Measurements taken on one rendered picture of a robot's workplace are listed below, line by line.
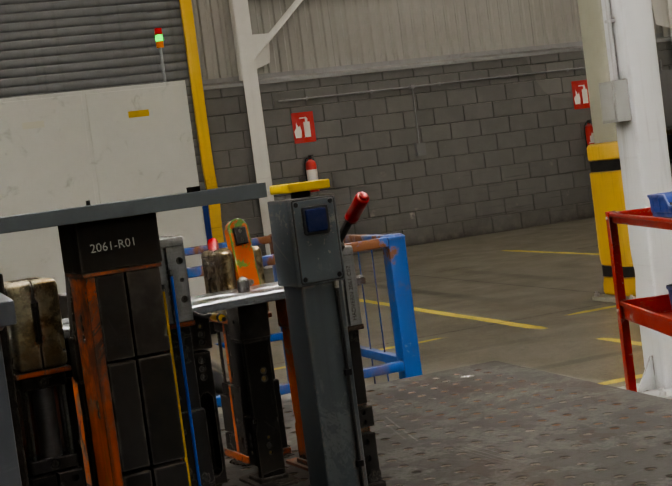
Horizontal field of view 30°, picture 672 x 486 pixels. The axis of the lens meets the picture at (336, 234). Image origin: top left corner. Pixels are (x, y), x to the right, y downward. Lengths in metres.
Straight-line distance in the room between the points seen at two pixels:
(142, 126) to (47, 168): 0.79
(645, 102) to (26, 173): 5.35
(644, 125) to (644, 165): 0.17
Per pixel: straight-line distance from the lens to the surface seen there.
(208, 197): 1.50
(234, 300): 1.85
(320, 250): 1.60
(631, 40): 5.61
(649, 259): 5.62
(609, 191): 8.80
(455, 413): 2.32
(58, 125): 9.68
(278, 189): 1.61
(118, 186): 9.73
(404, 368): 3.83
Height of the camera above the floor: 1.17
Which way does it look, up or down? 3 degrees down
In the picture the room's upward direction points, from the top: 7 degrees counter-clockwise
